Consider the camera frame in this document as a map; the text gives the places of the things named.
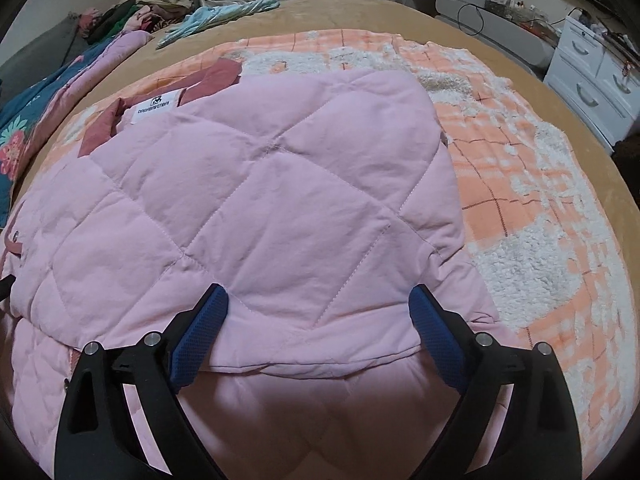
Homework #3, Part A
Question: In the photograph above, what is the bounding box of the grey rounded desk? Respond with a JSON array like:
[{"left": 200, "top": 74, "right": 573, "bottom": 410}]
[{"left": 404, "top": 0, "right": 556, "bottom": 68}]

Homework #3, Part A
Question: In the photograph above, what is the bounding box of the blue floral quilt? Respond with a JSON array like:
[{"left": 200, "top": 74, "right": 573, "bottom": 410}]
[{"left": 0, "top": 35, "right": 156, "bottom": 226}]

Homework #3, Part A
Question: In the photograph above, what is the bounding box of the white drawer cabinet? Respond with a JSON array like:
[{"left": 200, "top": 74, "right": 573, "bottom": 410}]
[{"left": 544, "top": 12, "right": 640, "bottom": 151}]

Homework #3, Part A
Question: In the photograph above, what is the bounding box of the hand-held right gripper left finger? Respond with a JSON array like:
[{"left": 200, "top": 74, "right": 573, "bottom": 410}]
[{"left": 54, "top": 283, "right": 231, "bottom": 480}]

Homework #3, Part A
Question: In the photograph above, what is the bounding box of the pile of mixed clothes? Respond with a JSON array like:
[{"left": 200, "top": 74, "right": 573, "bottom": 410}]
[{"left": 77, "top": 0, "right": 211, "bottom": 43}]

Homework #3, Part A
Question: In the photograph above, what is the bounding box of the pink quilted jacket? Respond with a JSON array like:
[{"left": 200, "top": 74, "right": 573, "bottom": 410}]
[{"left": 0, "top": 60, "right": 506, "bottom": 480}]

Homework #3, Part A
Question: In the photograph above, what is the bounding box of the light blue striped garment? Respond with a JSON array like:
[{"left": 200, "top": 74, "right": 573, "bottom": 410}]
[{"left": 156, "top": 0, "right": 281, "bottom": 50}]

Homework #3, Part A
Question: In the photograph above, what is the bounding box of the orange white checked blanket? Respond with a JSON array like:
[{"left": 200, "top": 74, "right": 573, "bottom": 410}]
[{"left": 40, "top": 30, "right": 640, "bottom": 461}]

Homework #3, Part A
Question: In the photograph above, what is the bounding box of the grey padded headboard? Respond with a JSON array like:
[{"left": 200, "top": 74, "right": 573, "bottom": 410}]
[{"left": 0, "top": 12, "right": 88, "bottom": 106}]

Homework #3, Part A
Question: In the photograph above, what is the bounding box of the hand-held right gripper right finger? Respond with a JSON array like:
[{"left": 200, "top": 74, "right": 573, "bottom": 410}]
[{"left": 408, "top": 283, "right": 583, "bottom": 480}]

